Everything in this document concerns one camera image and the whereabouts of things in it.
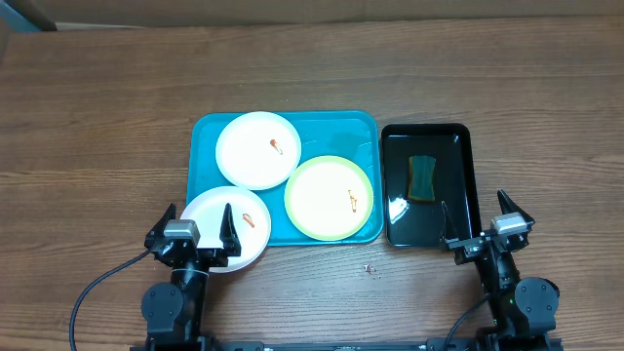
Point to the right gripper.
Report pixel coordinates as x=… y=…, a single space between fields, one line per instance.
x=473 y=249

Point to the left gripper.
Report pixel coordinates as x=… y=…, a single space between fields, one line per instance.
x=219 y=257

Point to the pinkish white plate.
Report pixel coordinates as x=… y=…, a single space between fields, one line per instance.
x=251 y=220

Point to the green yellow sponge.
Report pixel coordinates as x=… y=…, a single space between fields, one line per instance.
x=421 y=171

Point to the white plate top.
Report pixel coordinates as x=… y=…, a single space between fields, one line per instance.
x=258 y=150

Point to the yellow green rimmed plate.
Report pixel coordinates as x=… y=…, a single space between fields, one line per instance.
x=329 y=198

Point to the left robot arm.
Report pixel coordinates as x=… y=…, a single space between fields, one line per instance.
x=174 y=310

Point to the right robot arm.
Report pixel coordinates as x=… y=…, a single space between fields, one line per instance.
x=523 y=309

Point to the black rectangular tray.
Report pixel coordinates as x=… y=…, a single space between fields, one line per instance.
x=412 y=224

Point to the small debris on table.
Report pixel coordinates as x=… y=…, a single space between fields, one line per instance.
x=370 y=268

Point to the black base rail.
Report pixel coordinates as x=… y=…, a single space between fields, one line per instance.
x=431 y=344

